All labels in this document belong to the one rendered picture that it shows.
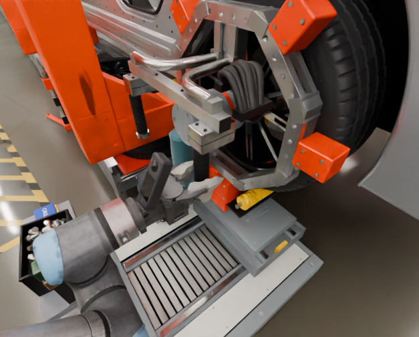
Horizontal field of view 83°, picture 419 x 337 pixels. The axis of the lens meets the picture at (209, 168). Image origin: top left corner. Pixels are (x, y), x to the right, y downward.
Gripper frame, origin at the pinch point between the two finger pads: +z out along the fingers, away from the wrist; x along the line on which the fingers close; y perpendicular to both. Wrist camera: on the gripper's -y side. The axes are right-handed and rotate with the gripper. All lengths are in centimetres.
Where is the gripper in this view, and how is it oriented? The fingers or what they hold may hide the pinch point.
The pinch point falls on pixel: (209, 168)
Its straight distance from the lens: 56.5
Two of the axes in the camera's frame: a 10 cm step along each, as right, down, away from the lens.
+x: 6.1, 5.3, -5.9
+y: 0.0, 7.4, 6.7
